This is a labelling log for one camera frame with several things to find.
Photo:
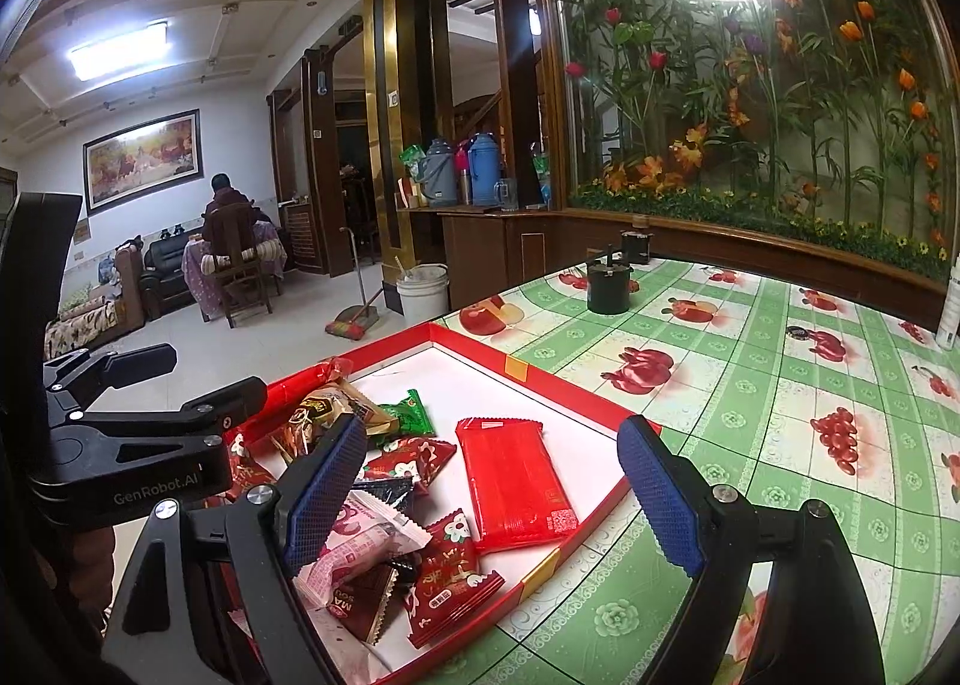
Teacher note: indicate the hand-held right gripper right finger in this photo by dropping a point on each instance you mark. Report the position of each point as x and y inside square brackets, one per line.
[660, 497]

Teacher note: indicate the cloth covered table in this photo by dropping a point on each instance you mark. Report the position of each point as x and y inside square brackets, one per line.
[268, 251]

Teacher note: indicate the glass mug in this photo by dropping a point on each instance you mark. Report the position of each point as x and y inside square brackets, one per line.
[506, 196]

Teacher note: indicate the white spray bottle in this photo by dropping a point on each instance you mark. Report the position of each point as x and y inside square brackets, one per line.
[951, 310]

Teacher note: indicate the blue thermos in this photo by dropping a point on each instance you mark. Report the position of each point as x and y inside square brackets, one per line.
[482, 167]

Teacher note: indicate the green fruit-print tablecloth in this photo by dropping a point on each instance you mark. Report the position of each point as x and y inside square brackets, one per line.
[750, 392]

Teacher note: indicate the wooden cabinet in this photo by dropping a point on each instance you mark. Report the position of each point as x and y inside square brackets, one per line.
[510, 250]

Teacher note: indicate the black sofa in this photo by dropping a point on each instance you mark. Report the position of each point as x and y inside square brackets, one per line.
[166, 268]

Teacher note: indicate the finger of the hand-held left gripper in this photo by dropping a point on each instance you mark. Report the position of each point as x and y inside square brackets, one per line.
[210, 403]
[127, 362]

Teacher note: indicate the ceiling light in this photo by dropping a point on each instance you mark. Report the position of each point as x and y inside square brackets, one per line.
[120, 51]

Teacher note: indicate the broom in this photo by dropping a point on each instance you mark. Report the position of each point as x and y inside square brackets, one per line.
[352, 326]

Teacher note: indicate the white bucket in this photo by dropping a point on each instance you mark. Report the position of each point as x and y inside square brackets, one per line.
[424, 293]

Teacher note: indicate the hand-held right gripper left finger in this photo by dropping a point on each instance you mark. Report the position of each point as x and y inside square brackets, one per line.
[322, 497]

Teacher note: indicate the brown sofa with floral blanket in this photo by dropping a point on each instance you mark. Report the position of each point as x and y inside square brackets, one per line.
[82, 325]

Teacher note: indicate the artificial flower glass panel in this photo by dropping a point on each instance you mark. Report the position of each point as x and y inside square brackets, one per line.
[712, 130]

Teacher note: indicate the gold brown snack packet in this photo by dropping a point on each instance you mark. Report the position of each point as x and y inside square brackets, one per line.
[322, 415]

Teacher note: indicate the pink snack packet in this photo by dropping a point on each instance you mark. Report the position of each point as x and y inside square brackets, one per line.
[367, 542]

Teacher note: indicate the gold pillar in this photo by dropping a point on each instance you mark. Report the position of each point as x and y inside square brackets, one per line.
[397, 115]

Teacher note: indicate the wooden chair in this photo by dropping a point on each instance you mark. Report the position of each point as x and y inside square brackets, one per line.
[236, 265]

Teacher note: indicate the green plastic bag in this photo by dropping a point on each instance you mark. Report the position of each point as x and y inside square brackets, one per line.
[543, 175]
[412, 160]

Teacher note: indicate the framed wall painting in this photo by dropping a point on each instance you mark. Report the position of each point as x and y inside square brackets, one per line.
[142, 160]

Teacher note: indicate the purple black snack packet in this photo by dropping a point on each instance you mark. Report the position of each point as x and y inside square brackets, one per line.
[382, 491]

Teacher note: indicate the green snack packet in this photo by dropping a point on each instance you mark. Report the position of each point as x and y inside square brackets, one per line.
[409, 415]

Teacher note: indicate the red white-flower snack packet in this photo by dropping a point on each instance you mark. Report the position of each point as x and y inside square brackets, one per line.
[244, 467]
[450, 572]
[409, 464]

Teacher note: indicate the red box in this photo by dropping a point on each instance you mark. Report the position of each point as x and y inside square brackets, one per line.
[480, 385]

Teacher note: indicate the dark brown snack packet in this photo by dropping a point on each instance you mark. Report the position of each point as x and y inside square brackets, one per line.
[360, 599]

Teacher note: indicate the grey thermos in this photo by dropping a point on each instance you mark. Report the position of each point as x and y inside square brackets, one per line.
[439, 173]

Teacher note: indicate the person's left forearm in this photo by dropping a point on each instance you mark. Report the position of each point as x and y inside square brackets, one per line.
[86, 565]

